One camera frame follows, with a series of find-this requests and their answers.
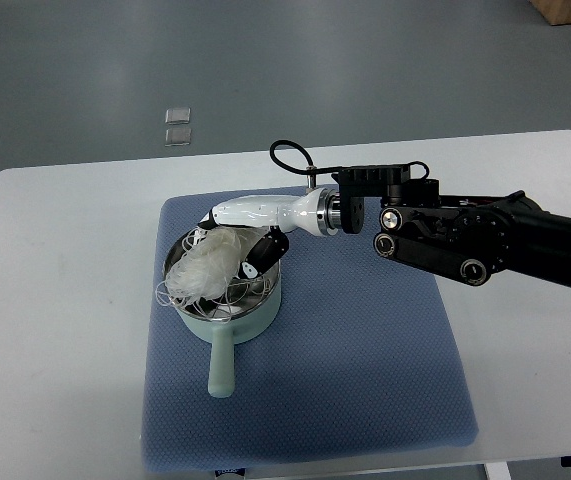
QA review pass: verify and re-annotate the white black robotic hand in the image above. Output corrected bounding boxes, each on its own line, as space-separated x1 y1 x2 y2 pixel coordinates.
199 188 341 279

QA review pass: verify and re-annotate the white vermicelli bundle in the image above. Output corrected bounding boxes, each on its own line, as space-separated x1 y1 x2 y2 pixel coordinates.
156 227 279 322

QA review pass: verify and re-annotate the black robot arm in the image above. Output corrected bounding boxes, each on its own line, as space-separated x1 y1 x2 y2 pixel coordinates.
300 163 571 288

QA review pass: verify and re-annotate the mint green steel pot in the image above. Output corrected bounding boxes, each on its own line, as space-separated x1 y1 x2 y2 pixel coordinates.
156 227 289 398

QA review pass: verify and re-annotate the blue quilted mat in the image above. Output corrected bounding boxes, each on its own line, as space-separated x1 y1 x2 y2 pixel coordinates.
142 200 478 473

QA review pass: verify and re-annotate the lower metal floor plate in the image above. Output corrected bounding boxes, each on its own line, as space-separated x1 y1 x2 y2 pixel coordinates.
165 126 192 147

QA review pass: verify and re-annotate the metal floor plate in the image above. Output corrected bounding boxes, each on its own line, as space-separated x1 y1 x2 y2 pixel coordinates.
165 126 192 147
165 107 191 125

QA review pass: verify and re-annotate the upper metal floor plate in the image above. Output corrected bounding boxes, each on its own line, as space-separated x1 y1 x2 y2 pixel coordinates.
165 107 191 125

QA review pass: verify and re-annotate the brown cardboard box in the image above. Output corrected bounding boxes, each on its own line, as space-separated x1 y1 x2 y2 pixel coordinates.
530 0 571 26

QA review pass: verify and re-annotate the white table leg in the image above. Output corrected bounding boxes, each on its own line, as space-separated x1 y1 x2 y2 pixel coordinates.
484 462 512 480

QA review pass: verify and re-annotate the wire steaming rack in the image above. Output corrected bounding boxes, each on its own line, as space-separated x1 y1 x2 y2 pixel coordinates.
198 275 276 320

